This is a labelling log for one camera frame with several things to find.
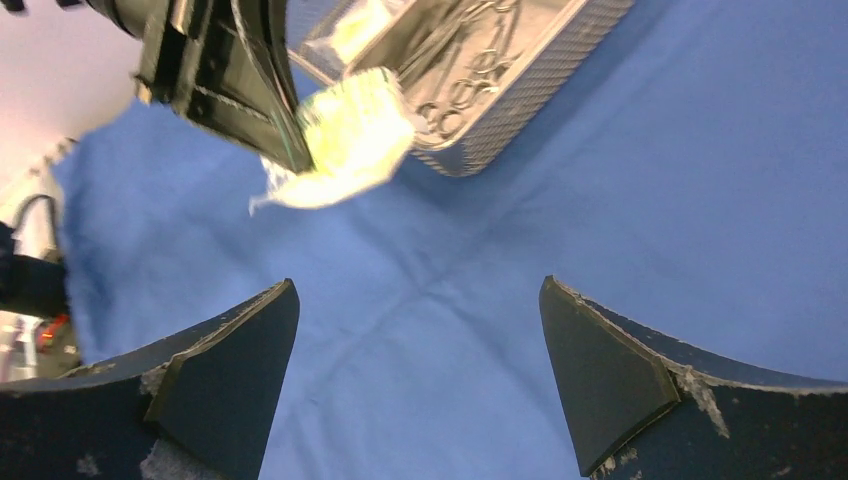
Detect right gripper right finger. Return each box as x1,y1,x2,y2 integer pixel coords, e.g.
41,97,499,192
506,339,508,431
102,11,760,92
539,276,847,480

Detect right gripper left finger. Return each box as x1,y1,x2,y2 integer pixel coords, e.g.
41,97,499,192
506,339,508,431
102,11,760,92
1,280,300,479

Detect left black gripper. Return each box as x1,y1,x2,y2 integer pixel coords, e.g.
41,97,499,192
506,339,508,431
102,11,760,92
86,0,313,173

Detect beige gauze packet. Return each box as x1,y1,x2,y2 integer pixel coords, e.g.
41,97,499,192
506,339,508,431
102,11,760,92
300,0,408,69

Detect green printed packet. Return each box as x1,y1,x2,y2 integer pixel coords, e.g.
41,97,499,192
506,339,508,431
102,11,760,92
249,67,426,213

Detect steel surgical scissors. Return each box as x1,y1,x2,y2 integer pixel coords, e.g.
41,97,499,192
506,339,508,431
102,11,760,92
397,0,525,144

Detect wire mesh steel basket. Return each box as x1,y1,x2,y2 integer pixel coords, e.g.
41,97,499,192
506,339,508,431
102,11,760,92
291,1,632,177

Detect blue surgical drape cloth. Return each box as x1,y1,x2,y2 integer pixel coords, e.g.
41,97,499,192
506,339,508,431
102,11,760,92
55,1,847,479

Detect stainless steel instrument tray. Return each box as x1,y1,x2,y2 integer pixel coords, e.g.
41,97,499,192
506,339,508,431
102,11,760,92
344,0,591,150

